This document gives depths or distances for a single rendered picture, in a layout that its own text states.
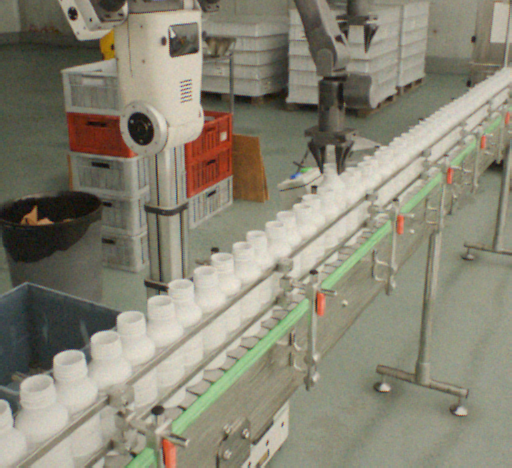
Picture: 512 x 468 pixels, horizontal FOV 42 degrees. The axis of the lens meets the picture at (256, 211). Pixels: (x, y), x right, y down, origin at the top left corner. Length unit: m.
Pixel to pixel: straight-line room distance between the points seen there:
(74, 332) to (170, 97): 0.71
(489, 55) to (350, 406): 3.71
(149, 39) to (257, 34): 6.57
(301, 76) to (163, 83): 6.23
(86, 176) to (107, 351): 2.97
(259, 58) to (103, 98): 4.97
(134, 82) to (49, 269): 1.24
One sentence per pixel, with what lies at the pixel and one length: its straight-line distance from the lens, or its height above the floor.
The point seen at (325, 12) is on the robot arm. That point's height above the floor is 1.53.
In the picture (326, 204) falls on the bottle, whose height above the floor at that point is 1.14.
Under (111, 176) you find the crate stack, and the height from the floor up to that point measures 0.55.
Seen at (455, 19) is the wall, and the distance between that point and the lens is 11.53.
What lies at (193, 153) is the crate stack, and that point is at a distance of 4.32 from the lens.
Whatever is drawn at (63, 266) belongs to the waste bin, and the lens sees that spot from 2.93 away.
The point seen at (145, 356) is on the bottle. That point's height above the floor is 1.12.
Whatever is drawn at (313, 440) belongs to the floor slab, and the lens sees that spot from 2.58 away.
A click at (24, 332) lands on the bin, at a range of 1.63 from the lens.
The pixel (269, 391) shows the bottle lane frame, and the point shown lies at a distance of 1.26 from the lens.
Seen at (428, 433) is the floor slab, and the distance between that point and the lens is 2.68.
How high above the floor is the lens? 1.61
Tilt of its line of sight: 20 degrees down
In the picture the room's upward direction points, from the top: straight up
